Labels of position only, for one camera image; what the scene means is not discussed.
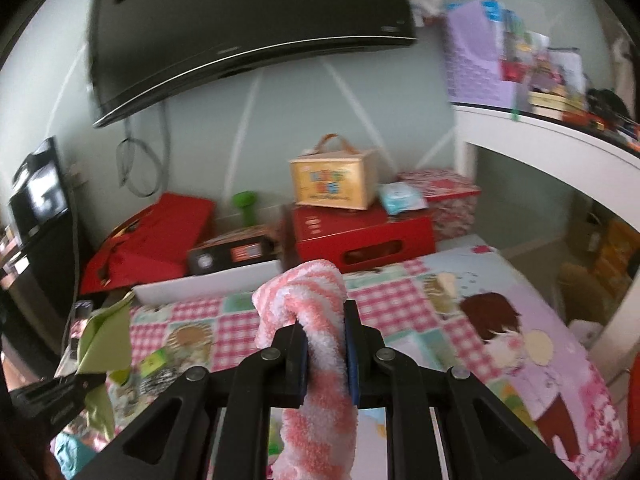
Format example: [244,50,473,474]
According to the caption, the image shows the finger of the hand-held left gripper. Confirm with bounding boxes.
[47,395,93,441]
[10,372,107,413]

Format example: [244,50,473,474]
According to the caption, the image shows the white desk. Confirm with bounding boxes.
[452,102,640,351]

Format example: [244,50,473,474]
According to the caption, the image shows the black cable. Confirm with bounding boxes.
[117,110,168,198]

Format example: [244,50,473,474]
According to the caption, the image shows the black box with gauge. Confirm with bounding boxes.
[187,230,278,276]

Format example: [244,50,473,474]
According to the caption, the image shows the desk stationery clutter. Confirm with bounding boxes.
[500,5,640,141]

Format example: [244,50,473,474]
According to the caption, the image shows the light green cloth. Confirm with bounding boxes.
[77,300,133,438]

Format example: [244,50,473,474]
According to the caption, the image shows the blue wet wipes packet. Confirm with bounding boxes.
[378,182,428,216]

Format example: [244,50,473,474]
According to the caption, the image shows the cardboard boxes under desk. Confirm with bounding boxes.
[560,210,640,346]

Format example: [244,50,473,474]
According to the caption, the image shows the printed checked tablecloth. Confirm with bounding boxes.
[55,245,626,480]

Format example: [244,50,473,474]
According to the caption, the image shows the black cabinet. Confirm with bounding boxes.
[0,210,83,361]

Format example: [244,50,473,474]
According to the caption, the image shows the yellow carton box with handle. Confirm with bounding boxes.
[290,133,381,211]

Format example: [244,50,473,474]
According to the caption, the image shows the red patterned box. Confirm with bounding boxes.
[397,167,483,241]

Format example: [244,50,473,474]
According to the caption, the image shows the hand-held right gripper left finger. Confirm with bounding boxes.
[75,324,309,480]

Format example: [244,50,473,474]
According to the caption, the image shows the large red flat box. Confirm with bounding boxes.
[80,192,216,296]

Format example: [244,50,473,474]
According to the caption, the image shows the small black monitor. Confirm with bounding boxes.
[7,137,71,241]

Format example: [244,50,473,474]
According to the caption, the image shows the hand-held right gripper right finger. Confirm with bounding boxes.
[344,300,576,480]

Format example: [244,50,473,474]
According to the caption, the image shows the red carton with slot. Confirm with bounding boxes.
[292,205,436,273]

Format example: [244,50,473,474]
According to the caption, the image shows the black white spotted scrunchie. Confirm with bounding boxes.
[141,370,177,397]

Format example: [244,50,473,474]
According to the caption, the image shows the pink white striped fuzzy sock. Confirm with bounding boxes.
[252,258,358,480]

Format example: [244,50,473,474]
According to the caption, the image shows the dark cloth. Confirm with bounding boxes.
[585,87,632,123]

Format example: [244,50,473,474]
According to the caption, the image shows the white chair back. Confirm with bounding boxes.
[132,257,283,306]

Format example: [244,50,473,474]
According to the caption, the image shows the purple plastic basket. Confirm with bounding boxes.
[445,2,518,108]

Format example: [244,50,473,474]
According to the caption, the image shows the green dumbbell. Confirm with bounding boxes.
[232,191,263,233]

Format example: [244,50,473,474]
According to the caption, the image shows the green tissue packet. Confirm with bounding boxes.
[140,350,169,377]

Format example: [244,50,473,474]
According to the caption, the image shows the black television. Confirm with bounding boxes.
[87,0,418,128]

